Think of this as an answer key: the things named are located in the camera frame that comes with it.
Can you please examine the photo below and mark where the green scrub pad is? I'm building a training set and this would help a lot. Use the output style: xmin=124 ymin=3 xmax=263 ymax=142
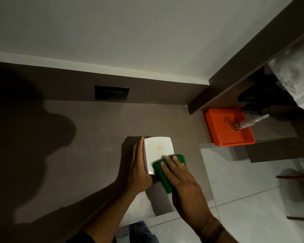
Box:
xmin=152 ymin=154 xmax=187 ymax=194

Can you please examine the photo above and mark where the black wall switch plate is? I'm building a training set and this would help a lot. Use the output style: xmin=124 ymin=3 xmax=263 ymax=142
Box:
xmin=95 ymin=85 xmax=130 ymax=101

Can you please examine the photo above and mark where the white crumpled cloth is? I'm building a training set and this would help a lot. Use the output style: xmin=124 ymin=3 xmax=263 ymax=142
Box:
xmin=267 ymin=39 xmax=304 ymax=114

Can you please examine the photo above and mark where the person's blue jeans leg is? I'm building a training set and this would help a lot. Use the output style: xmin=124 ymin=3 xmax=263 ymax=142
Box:
xmin=129 ymin=220 xmax=159 ymax=243

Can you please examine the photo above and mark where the person's left forearm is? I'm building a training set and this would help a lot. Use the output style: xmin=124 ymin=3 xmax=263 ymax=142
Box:
xmin=82 ymin=182 xmax=138 ymax=243

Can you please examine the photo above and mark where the person's left hand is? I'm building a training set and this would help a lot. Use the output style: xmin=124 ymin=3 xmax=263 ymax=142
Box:
xmin=118 ymin=136 xmax=159 ymax=195

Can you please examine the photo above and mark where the orange plastic tray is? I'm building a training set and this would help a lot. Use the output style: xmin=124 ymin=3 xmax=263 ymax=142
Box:
xmin=203 ymin=107 xmax=256 ymax=147

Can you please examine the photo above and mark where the black bag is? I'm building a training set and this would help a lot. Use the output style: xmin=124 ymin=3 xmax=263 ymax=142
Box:
xmin=237 ymin=69 xmax=298 ymax=118

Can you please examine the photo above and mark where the brown wooden shelf unit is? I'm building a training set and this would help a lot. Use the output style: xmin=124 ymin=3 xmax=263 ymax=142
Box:
xmin=187 ymin=0 xmax=304 ymax=164

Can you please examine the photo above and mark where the white rectangular plastic box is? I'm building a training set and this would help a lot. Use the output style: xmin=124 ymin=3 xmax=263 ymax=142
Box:
xmin=143 ymin=137 xmax=175 ymax=175

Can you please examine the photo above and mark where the brown wooden rod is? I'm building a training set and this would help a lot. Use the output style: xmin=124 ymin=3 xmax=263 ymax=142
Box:
xmin=276 ymin=175 xmax=304 ymax=182

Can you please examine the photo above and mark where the person's right hand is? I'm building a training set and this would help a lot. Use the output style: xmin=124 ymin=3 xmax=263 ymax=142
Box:
xmin=160 ymin=155 xmax=210 ymax=227

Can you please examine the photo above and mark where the person's right forearm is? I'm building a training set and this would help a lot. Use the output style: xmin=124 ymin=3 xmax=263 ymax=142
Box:
xmin=199 ymin=216 xmax=240 ymax=243

